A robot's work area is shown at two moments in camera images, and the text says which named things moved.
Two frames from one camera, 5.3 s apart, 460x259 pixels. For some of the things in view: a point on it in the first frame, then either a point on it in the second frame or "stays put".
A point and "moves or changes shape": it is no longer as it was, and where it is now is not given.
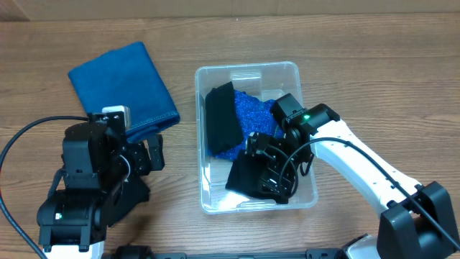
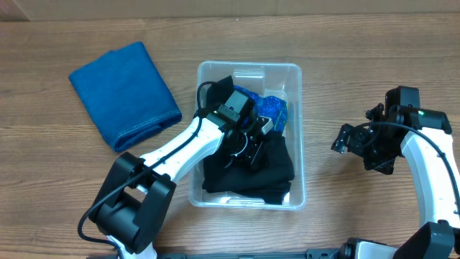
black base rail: [310, 254] stays put
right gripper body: [274, 165] → [379, 149]
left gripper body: [144, 158] → [249, 150]
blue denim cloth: [127, 76] stays put
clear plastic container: [267, 81] moves or changes shape
